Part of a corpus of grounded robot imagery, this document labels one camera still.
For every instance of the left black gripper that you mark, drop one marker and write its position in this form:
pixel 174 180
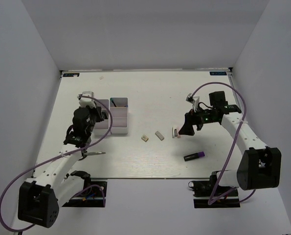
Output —
pixel 98 110

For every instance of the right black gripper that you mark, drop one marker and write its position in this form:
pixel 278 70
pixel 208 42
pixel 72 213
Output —
pixel 190 118

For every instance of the black handled scissors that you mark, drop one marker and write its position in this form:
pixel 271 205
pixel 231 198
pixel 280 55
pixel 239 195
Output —
pixel 86 154

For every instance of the grey eraser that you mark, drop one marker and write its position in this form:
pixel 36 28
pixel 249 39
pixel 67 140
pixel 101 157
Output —
pixel 159 135

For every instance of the purple black highlighter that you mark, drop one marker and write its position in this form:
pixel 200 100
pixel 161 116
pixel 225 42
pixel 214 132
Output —
pixel 194 156

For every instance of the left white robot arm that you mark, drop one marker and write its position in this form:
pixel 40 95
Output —
pixel 41 198

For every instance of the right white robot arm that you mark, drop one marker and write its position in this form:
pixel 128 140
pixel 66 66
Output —
pixel 260 164

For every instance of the left white organizer container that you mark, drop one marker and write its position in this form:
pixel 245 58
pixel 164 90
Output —
pixel 101 128

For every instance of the white organizer container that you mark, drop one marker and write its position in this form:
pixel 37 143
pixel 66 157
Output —
pixel 101 128
pixel 120 116

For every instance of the right white organizer container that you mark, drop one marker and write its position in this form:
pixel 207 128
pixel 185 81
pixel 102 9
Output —
pixel 120 116

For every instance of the left corner label sticker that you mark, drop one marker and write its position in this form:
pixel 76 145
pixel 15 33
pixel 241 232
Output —
pixel 71 74

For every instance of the corner label sticker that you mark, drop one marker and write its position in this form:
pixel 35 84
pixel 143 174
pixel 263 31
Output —
pixel 71 74
pixel 218 73

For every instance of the right corner label sticker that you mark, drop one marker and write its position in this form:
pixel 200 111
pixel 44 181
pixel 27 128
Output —
pixel 218 73

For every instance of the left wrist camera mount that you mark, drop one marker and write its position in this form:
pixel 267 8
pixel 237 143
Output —
pixel 85 100

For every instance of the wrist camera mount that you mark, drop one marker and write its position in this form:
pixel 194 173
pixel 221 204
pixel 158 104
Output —
pixel 194 100
pixel 85 100

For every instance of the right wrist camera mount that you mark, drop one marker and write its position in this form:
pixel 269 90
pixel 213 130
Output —
pixel 194 100

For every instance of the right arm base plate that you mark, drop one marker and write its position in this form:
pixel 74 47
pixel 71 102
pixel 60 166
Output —
pixel 202 191

